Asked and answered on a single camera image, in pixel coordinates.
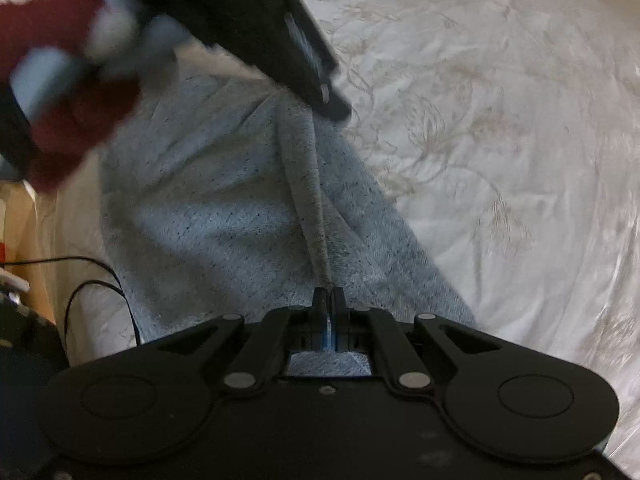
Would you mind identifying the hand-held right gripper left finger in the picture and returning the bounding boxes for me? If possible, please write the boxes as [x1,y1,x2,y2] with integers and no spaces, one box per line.
[155,287,331,392]

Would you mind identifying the person's left forearm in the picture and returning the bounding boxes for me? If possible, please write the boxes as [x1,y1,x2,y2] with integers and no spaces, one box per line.
[0,0,144,194]

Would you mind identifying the person's left hand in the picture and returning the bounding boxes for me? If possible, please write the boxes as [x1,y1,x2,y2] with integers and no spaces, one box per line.
[91,0,194,79]

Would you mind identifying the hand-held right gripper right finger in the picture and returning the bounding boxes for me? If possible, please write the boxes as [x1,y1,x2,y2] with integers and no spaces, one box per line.
[330,287,503,392]

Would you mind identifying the black cable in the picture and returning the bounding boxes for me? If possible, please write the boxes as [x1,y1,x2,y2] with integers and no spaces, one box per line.
[0,256,144,349]

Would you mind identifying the grey pants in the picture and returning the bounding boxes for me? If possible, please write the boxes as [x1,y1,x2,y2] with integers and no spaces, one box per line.
[97,72,479,379]

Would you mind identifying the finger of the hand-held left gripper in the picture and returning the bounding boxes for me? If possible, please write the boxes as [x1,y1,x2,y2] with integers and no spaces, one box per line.
[283,9,354,122]

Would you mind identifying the cream bedspread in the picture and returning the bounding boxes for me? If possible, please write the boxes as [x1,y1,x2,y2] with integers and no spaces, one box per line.
[0,0,640,480]

